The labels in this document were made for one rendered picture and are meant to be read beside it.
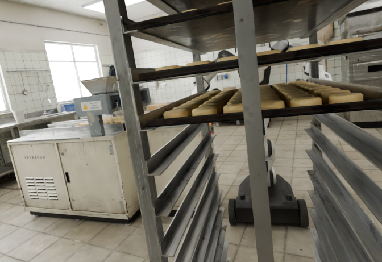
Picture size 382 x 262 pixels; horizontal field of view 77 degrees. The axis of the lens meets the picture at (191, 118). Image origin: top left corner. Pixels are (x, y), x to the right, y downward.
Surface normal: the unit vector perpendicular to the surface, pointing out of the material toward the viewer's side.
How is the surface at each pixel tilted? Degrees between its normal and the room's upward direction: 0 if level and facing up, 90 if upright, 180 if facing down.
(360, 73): 90
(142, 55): 90
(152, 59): 90
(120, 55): 90
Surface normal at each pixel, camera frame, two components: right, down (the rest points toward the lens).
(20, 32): 0.90, -0.05
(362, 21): -0.41, 0.21
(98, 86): -0.25, 0.51
